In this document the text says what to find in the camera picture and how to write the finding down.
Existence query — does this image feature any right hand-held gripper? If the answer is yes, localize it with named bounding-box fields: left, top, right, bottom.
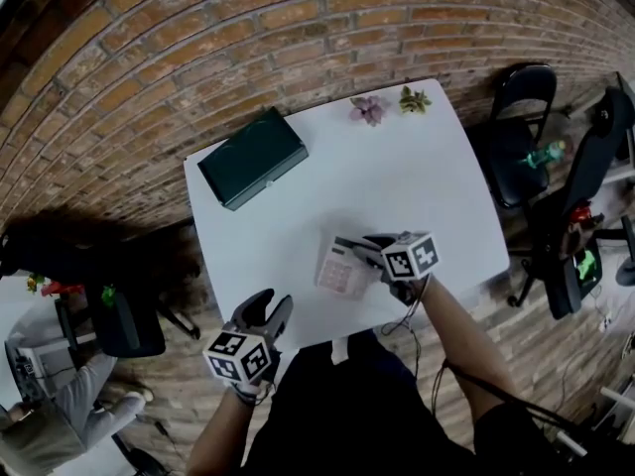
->
left=334, top=229, right=443, bottom=307

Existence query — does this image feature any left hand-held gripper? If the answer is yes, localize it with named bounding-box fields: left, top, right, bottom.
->
left=201, top=288, right=295, bottom=407

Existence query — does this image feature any white and pink calculator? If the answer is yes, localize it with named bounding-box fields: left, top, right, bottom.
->
left=313, top=235, right=382, bottom=301

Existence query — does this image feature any person's left forearm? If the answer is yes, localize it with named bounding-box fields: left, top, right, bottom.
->
left=185, top=387, right=260, bottom=476

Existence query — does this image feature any person's right forearm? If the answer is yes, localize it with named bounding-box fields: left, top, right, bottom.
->
left=420, top=274, right=521, bottom=418

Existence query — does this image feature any white table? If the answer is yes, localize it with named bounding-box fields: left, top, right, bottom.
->
left=183, top=77, right=513, bottom=354

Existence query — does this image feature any person's black clothing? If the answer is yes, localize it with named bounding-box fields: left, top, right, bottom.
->
left=240, top=328, right=591, bottom=476

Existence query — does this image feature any pink succulent plant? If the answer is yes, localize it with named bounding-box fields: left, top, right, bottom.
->
left=347, top=94, right=390, bottom=128

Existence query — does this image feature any dark green box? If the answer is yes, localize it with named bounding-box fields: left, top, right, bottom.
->
left=196, top=106, right=311, bottom=213

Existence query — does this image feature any green succulent plant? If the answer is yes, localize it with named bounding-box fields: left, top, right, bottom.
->
left=397, top=85, right=434, bottom=117

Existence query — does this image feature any black swivel chair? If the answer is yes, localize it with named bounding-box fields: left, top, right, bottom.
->
left=0, top=209, right=203, bottom=360

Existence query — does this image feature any black folding chair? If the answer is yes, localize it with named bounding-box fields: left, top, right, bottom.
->
left=464, top=62, right=559, bottom=211

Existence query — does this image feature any green plastic bottle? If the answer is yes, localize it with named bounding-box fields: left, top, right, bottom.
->
left=525, top=139, right=568, bottom=170

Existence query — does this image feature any red bag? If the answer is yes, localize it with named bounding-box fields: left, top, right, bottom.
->
left=40, top=280, right=86, bottom=298

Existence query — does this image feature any black office chair with headrest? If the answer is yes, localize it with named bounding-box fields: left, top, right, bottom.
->
left=506, top=85, right=635, bottom=321

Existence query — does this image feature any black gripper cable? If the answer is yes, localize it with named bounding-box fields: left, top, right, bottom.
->
left=379, top=275, right=586, bottom=445

